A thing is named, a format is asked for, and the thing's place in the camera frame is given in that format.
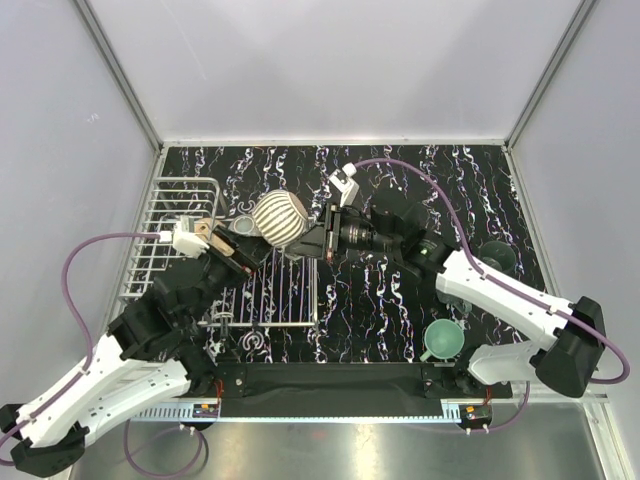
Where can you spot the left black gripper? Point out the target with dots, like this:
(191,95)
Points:
(249,252)

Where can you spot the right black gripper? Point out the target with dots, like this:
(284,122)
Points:
(323,240)

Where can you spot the grey glazed mug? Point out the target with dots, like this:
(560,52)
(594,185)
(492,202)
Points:
(244,225)

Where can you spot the ribbed grey mug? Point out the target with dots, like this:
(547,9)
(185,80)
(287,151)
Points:
(280,218)

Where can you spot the tan ceramic mug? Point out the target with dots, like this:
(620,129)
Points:
(204,229)

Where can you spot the mint green mug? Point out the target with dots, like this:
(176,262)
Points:
(443,339)

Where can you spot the dark mug cream interior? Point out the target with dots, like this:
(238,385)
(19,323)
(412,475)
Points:
(462,306)

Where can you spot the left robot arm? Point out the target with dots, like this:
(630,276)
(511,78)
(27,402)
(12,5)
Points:
(152,351)

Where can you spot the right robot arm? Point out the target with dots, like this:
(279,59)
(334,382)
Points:
(564,340)

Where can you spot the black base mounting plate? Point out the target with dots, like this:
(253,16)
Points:
(423,380)

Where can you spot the dark green cup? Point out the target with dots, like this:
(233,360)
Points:
(498,255)

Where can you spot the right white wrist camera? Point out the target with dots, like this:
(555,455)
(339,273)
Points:
(342,179)

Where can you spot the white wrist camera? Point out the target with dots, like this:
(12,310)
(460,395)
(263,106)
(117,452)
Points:
(342,179)
(183,238)

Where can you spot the metal wire dish rack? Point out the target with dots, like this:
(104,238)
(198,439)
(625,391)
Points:
(255,286)

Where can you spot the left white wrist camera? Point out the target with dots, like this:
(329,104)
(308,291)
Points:
(183,238)

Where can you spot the white slotted cable duct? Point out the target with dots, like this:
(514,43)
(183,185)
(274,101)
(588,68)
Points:
(180,412)

